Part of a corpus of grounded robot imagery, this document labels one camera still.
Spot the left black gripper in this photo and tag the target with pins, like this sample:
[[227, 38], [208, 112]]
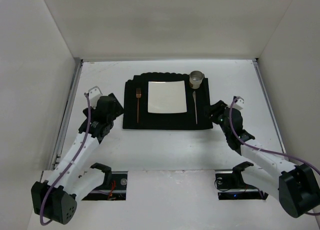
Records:
[[115, 104]]

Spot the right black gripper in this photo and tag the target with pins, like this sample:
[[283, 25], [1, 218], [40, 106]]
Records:
[[215, 111]]

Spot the silver knife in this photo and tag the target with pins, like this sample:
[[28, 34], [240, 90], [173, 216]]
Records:
[[195, 107]]

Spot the black cloth placemat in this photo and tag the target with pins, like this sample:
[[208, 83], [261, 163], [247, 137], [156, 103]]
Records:
[[174, 121]]

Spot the copper fork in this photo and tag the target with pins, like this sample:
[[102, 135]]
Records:
[[138, 96]]

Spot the metal cup brown base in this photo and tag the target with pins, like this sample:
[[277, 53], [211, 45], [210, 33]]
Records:
[[195, 79]]

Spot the white square plate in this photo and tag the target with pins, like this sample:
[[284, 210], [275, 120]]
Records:
[[166, 97]]

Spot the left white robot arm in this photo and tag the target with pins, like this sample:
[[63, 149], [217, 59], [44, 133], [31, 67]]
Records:
[[56, 198]]

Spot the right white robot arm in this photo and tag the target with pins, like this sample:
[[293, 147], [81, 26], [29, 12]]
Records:
[[271, 173]]

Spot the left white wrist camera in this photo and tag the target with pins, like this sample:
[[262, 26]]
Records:
[[91, 96]]

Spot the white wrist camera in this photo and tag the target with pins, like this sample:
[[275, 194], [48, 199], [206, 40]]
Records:
[[91, 96], [239, 103]]

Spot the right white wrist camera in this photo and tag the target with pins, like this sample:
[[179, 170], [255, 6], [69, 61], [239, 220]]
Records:
[[239, 103]]

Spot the right aluminium rail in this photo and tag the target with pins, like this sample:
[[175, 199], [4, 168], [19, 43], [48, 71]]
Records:
[[268, 102]]

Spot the aluminium rail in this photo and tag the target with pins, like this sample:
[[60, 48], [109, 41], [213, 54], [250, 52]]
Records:
[[268, 102], [58, 147]]

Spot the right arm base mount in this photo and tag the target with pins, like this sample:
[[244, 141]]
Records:
[[231, 186]]

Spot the left aluminium rail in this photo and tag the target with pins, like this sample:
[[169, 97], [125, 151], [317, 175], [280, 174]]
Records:
[[58, 147]]

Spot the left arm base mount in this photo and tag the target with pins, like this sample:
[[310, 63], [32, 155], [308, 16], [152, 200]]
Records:
[[113, 187]]

